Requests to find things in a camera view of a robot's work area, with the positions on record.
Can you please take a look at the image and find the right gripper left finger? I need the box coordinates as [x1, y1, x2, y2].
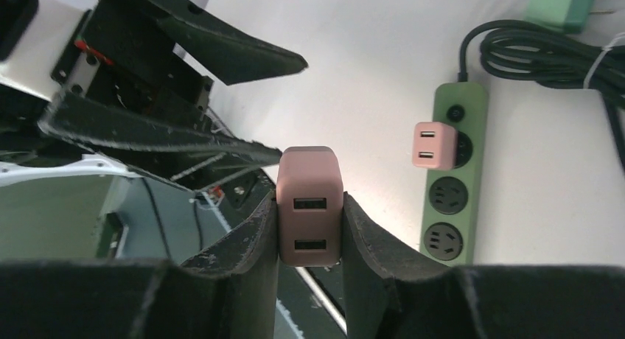
[1, 193, 279, 338]

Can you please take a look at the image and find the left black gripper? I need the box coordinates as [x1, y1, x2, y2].
[38, 0, 309, 211]

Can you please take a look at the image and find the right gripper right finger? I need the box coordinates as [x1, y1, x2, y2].
[341, 195, 624, 338]

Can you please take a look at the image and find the pink charger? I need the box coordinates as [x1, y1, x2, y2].
[276, 146, 343, 267]
[412, 122, 458, 170]

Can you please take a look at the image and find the green charger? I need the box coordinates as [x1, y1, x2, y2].
[523, 0, 615, 34]

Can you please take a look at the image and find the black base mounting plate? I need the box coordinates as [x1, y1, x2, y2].
[273, 264, 346, 338]

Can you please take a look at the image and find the black power cord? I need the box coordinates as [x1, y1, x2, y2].
[456, 19, 625, 177]

